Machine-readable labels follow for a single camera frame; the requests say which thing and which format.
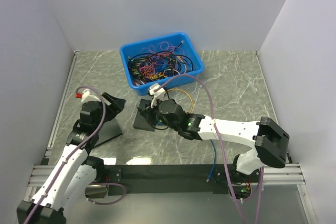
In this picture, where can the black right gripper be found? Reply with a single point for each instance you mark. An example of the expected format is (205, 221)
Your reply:
(149, 113)

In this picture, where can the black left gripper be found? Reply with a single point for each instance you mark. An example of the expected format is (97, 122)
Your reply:
(115, 107)

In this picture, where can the black network switch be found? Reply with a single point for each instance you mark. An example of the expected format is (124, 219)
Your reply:
(139, 122)

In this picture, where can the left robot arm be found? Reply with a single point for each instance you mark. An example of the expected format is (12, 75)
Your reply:
(75, 169)

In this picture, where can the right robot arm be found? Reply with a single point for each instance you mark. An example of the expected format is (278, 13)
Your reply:
(268, 142)

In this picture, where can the blue plastic bin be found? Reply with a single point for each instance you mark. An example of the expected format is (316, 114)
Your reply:
(159, 59)

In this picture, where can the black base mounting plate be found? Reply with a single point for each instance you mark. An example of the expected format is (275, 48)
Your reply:
(144, 179)

